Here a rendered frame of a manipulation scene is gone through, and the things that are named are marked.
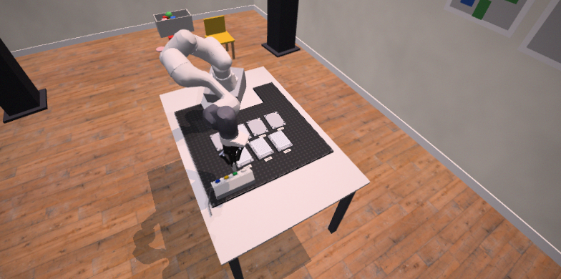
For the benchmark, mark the white operator panel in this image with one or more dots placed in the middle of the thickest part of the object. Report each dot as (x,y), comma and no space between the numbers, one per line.
(229,184)

